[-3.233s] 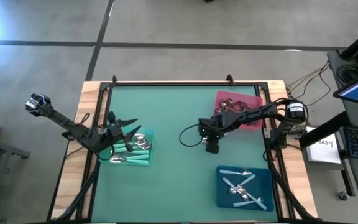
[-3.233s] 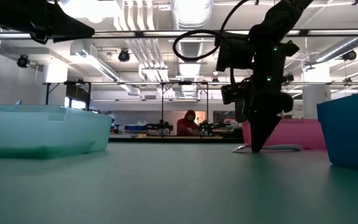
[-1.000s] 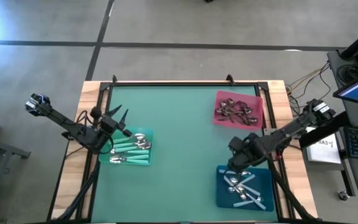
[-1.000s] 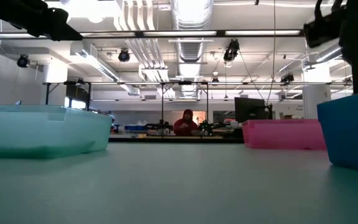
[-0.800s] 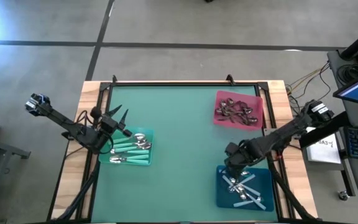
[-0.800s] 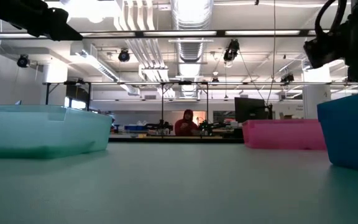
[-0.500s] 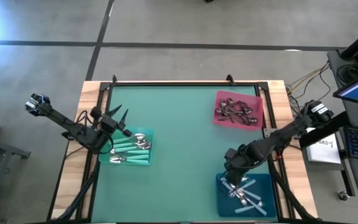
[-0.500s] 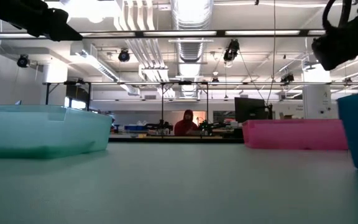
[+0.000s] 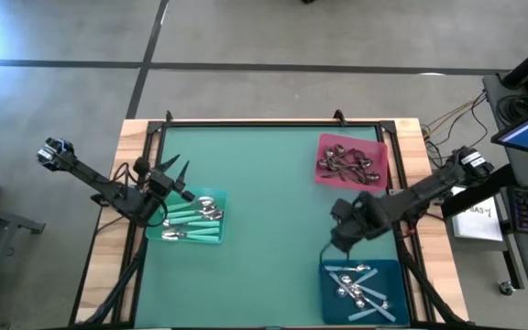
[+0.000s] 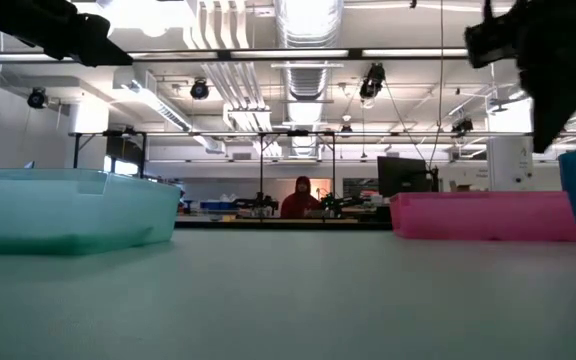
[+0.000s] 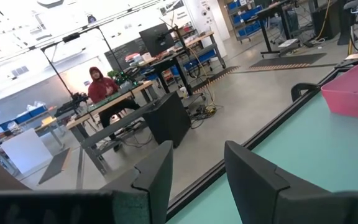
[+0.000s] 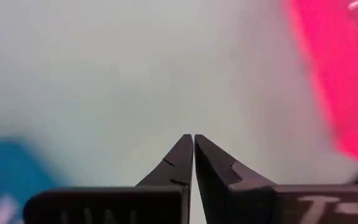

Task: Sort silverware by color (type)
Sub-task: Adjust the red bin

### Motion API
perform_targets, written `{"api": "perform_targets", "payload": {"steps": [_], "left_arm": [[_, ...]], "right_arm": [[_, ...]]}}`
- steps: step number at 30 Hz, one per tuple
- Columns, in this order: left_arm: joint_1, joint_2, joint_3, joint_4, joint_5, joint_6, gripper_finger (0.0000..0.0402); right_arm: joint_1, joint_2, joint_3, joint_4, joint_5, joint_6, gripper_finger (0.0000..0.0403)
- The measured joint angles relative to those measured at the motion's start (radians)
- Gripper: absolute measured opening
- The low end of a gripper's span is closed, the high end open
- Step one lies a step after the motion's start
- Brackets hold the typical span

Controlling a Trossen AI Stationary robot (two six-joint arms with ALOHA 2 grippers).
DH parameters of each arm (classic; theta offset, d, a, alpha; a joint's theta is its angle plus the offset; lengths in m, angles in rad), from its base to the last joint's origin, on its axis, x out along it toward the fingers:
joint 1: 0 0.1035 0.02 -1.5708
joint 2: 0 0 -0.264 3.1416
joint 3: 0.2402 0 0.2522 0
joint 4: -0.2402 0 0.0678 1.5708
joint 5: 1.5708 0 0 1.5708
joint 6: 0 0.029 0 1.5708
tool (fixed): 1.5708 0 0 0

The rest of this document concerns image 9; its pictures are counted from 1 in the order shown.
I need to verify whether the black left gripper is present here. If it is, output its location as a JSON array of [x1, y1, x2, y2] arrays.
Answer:
[[146, 153, 197, 204]]

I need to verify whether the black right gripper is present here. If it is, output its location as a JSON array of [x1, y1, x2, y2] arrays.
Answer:
[[329, 191, 387, 254]]

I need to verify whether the orange cable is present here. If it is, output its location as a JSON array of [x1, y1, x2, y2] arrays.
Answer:
[[422, 91, 488, 138]]

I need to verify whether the white paper sheet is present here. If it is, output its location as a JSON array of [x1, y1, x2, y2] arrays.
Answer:
[[449, 185, 504, 243]]

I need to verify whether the dark blue plastic bin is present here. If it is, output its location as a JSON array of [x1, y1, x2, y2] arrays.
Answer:
[[319, 258, 411, 325]]

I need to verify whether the black diagonal bar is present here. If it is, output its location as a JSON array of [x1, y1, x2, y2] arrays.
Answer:
[[440, 163, 517, 220]]

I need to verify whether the teal-handled spoon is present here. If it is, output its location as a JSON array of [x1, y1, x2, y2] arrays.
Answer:
[[167, 208, 225, 221], [165, 195, 217, 213], [160, 227, 222, 243], [162, 219, 222, 229]]

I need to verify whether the teal translucent plastic bin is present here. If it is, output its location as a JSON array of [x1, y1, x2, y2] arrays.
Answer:
[[145, 186, 228, 246]]

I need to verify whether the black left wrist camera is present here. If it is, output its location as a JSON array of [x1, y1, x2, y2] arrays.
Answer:
[[133, 156, 151, 176]]

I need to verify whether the light blue-handled spoon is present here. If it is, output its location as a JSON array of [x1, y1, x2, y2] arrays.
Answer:
[[346, 300, 391, 323], [335, 284, 388, 303], [327, 272, 361, 299], [354, 296, 398, 323], [324, 263, 372, 274], [339, 268, 380, 286]]

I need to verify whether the pink plastic bin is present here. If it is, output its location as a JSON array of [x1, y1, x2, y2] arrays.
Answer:
[[313, 132, 390, 193]]

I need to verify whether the black cable coil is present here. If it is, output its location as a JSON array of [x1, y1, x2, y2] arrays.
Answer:
[[496, 93, 528, 124]]

